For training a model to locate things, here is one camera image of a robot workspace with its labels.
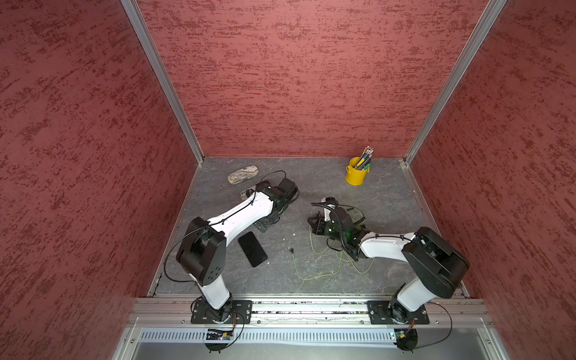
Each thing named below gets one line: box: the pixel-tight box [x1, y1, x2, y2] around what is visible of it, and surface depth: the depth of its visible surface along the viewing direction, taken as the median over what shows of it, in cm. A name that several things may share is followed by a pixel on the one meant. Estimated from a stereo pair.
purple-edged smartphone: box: [237, 231, 268, 267], surface depth 92 cm
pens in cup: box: [354, 145, 375, 171], surface depth 105 cm
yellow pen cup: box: [345, 156, 370, 186], surface depth 109 cm
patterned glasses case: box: [227, 165, 260, 185], surface depth 112 cm
